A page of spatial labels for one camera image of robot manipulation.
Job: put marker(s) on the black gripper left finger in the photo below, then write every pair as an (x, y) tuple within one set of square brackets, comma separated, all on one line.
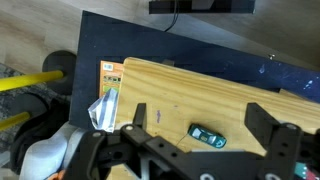
[(140, 115)]

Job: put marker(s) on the dark blue rug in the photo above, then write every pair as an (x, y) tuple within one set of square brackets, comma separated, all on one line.
[(106, 38)]

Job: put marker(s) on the black round stand base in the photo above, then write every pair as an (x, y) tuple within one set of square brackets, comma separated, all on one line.
[(65, 61)]

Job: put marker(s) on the wooden table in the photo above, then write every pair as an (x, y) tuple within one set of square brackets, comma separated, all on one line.
[(177, 98)]

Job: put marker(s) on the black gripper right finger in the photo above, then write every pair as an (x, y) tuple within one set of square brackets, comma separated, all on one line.
[(263, 126)]

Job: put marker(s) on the green toy car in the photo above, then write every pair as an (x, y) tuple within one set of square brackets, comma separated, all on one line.
[(207, 136)]

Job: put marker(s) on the yellow pole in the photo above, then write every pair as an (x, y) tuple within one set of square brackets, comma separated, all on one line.
[(14, 120), (10, 83)]

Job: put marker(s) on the orange printed booklet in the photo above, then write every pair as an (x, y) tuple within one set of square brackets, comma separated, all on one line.
[(110, 76)]

